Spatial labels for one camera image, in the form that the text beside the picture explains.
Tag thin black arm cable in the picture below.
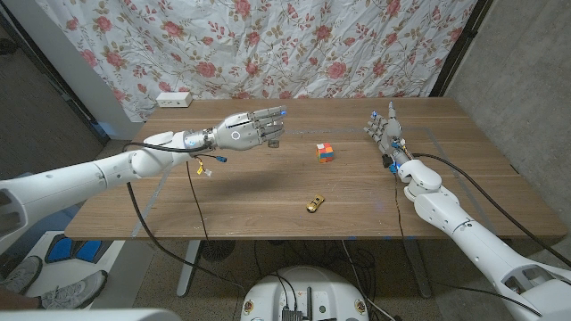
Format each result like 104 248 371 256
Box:
393 173 543 317
186 160 210 242

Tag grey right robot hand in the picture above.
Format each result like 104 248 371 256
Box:
362 100 414 169

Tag grey table leg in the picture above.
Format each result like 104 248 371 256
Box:
403 239 433 299

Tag round black floor fan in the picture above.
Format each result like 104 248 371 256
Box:
199 240 236 263

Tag multicolour rubiks cube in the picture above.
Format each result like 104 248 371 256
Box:
315 142 335 164

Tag white power strip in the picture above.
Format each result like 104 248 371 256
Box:
155 91 194 109

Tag grey sneaker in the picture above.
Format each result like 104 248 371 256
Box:
38 269 109 310
0 255 44 295

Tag white floor cable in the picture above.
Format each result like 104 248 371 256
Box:
341 240 396 321

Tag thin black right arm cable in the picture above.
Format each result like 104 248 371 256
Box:
393 173 543 317

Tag grey tape outline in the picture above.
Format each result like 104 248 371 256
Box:
131 127 496 237

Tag floral backdrop cloth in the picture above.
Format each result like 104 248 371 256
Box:
35 0 478 122

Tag black backdrop stand pole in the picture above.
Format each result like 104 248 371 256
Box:
428 0 494 98

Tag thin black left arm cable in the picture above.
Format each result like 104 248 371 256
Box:
186 160 210 242

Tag white mat with blue pads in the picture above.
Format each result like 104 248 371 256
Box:
24 230 155 309

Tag white table leg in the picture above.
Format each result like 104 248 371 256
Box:
176 239 202 299

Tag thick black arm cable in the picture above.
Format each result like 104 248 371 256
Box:
412 152 571 268
121 141 246 291

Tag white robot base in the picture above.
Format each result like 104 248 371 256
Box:
240 266 370 321

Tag gold toy car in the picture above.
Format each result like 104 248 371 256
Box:
305 193 326 214

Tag white robot torso edge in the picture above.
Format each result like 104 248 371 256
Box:
0 308 182 321

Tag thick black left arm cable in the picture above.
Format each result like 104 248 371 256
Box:
121 141 246 291

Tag blue storage bin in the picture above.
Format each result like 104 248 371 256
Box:
12 204 80 258

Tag person's leg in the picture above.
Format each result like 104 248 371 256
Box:
0 288 41 311

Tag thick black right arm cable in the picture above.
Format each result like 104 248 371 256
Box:
412 152 571 268

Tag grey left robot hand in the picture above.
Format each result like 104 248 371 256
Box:
215 105 287 152

